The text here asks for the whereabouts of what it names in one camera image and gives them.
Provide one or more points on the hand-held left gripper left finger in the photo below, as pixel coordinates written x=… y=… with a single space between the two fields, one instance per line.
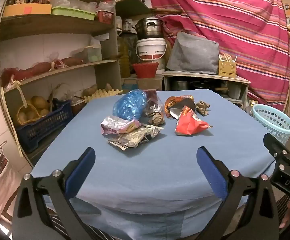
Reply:
x=82 y=166

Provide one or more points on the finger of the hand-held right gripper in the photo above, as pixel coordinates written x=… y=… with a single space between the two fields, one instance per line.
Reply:
x=276 y=146

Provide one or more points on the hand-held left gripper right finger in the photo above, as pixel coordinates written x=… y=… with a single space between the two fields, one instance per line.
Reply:
x=210 y=166

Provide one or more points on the light blue plastic basket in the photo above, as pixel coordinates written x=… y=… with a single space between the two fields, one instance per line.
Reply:
x=272 y=120

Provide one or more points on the red chip packet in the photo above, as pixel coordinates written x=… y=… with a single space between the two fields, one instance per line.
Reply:
x=188 y=125

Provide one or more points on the purple silver wrapper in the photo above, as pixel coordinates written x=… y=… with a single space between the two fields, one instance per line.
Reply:
x=117 y=126

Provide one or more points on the brown paper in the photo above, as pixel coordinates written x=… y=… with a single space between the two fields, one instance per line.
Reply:
x=157 y=120
x=202 y=107

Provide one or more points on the beige printed wrapper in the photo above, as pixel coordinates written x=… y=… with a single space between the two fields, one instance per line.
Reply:
x=134 y=138

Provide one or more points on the orange brown snack wrapper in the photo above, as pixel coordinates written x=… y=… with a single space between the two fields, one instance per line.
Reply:
x=177 y=102

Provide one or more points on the blue plastic bag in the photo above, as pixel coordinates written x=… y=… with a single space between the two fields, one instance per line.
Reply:
x=129 y=105

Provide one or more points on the shiny silver snack wrapper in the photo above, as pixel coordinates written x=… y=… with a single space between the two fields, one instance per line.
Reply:
x=154 y=103

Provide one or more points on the person's right hand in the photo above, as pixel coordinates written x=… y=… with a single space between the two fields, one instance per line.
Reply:
x=288 y=212

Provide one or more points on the yellow label jar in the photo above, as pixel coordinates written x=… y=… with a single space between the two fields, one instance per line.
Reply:
x=251 y=108

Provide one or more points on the blue tablecloth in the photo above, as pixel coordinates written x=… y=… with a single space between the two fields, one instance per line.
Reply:
x=160 y=162

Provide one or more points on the dark blue plastic crate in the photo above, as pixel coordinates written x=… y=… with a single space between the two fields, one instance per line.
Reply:
x=44 y=127

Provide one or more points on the white jar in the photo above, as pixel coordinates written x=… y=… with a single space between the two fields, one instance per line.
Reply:
x=234 y=91

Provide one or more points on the wicker basket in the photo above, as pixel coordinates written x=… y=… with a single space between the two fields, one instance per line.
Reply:
x=27 y=116

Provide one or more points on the cardboard egg tray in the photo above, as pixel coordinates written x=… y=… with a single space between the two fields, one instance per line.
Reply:
x=104 y=93

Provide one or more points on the large potato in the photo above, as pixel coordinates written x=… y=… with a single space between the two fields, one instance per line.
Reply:
x=39 y=102

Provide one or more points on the dark pan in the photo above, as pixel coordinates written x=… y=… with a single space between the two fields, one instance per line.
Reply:
x=201 y=85

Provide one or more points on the low grey shelf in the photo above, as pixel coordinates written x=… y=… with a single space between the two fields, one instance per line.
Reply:
x=210 y=76

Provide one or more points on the wooden utensil holder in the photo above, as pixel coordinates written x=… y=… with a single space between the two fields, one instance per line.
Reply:
x=227 y=69

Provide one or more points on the brown cardboard box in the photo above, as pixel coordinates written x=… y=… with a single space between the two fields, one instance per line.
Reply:
x=142 y=83

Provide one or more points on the long red mesh roll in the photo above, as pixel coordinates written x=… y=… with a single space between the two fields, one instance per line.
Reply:
x=42 y=67

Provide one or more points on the clear plastic container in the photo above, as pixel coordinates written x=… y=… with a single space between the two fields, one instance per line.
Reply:
x=89 y=55

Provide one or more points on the grey fabric bag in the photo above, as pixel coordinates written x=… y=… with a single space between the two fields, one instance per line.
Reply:
x=193 y=55

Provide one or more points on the red woven basket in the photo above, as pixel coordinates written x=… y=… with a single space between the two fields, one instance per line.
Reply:
x=145 y=70

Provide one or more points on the red mesh bag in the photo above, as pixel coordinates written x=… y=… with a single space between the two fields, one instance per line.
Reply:
x=8 y=76

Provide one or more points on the yellow oil bottle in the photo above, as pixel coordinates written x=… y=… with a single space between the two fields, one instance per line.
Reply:
x=124 y=57

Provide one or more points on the red striped cloth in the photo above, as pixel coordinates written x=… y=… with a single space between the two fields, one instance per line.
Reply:
x=235 y=22

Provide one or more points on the white plastic bucket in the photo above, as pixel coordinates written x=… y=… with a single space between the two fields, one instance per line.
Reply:
x=151 y=50

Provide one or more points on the wooden shelf unit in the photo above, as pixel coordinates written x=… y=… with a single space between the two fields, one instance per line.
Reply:
x=54 y=27

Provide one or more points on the metal cooking pot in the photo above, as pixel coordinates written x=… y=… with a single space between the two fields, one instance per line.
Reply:
x=148 y=28

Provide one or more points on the small red basket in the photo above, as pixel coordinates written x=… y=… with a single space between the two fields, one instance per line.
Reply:
x=104 y=16

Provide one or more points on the green plastic tray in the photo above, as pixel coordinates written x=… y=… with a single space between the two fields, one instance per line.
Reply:
x=72 y=13

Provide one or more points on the yellow plastic tray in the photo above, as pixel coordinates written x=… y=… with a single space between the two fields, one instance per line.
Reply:
x=27 y=10

